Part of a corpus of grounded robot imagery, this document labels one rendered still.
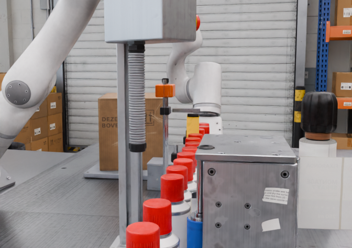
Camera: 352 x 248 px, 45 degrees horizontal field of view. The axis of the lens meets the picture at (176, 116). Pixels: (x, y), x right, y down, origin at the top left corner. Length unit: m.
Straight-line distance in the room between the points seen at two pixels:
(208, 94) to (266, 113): 3.98
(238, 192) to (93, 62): 5.28
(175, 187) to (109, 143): 1.00
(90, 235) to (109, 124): 0.58
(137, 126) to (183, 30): 0.20
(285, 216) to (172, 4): 0.45
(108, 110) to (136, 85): 0.77
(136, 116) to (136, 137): 0.04
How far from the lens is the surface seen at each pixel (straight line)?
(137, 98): 0.79
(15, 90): 1.25
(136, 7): 0.82
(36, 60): 1.25
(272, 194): 0.48
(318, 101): 1.01
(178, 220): 0.60
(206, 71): 1.25
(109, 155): 1.59
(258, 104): 5.19
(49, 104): 5.20
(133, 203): 0.96
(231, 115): 5.23
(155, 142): 1.57
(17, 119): 1.37
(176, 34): 0.79
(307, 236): 0.97
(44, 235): 1.11
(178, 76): 1.30
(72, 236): 1.09
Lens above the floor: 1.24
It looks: 7 degrees down
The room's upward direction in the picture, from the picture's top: straight up
